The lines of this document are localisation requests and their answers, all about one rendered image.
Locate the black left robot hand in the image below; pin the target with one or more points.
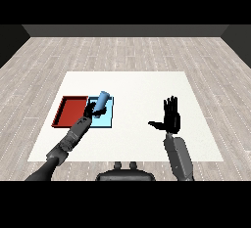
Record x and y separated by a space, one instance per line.
90 109

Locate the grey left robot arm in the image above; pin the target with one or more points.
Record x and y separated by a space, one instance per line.
74 134

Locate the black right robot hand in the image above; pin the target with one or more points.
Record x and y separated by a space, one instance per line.
172 117

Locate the red shallow open box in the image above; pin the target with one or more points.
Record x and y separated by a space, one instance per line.
71 111

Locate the small blue can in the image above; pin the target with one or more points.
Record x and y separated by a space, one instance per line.
101 102

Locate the light blue shallow open box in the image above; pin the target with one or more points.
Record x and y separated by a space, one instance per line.
104 119

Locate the dark grey robot body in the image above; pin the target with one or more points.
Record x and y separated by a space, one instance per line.
125 174

